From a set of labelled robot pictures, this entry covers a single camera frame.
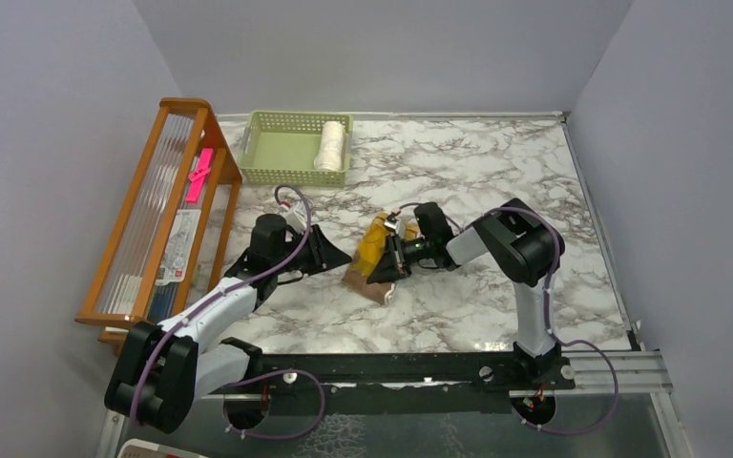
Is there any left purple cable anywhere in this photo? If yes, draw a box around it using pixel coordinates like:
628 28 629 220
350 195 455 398
128 184 328 441

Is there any wooden rack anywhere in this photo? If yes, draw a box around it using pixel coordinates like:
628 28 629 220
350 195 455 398
75 97 242 353

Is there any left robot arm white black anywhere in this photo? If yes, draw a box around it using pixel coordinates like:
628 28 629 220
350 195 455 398
104 214 352 433

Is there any green plastic basket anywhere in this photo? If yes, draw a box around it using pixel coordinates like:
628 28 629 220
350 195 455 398
239 111 353 188

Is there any white towel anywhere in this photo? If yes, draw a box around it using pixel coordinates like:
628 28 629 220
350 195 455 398
314 121 346 172

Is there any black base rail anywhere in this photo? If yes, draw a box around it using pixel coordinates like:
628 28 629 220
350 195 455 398
214 351 576 416

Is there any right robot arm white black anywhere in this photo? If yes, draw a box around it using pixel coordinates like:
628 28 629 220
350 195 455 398
366 198 565 388

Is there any yellow towel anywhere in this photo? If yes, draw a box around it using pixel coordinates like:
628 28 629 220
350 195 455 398
342 210 420 305

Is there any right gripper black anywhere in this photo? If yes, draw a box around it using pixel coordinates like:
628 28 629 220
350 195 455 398
367 231 434 284

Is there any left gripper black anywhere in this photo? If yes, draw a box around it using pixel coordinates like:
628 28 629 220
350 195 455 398
272 223 351 275

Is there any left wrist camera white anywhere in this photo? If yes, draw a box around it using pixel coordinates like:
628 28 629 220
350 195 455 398
280 201 308 234

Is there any pink plastic clip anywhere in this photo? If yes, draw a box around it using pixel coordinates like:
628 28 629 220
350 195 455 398
184 148 214 204

